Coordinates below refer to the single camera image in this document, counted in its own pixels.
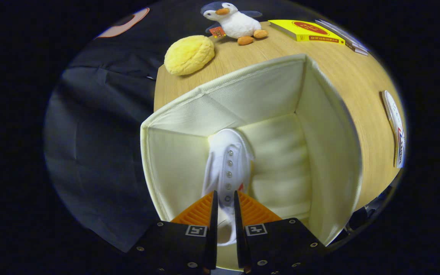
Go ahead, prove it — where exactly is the cream fabric storage box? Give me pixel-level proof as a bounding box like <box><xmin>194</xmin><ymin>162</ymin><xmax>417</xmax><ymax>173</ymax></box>
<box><xmin>140</xmin><ymin>53</ymin><xmax>362</xmax><ymax>270</ymax></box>

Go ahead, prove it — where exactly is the yellow round plush cushion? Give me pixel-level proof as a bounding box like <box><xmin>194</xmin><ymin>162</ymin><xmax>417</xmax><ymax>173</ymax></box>
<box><xmin>164</xmin><ymin>35</ymin><xmax>215</xmax><ymax>76</ymax></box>

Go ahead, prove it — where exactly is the white canvas shoe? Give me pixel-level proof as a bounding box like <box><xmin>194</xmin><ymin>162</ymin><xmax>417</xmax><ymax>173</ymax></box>
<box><xmin>202</xmin><ymin>128</ymin><xmax>256</xmax><ymax>247</ymax></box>
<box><xmin>381</xmin><ymin>90</ymin><xmax>405</xmax><ymax>169</ymax></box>

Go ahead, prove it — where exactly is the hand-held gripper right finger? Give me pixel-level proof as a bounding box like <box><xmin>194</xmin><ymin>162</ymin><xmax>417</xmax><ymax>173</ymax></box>
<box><xmin>234</xmin><ymin>190</ymin><xmax>327</xmax><ymax>275</ymax></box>

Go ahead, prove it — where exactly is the penguin plush toy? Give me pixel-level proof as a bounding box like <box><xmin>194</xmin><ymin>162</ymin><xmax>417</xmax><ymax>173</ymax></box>
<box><xmin>200</xmin><ymin>1</ymin><xmax>269</xmax><ymax>46</ymax></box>

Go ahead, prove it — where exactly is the yellow book with red circle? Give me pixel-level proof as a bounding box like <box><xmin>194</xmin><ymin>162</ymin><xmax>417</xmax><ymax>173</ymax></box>
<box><xmin>268</xmin><ymin>19</ymin><xmax>346</xmax><ymax>45</ymax></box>

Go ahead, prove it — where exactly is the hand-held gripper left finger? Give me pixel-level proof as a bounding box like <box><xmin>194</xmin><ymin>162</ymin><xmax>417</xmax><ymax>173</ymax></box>
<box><xmin>126</xmin><ymin>190</ymin><xmax>219</xmax><ymax>275</ymax></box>

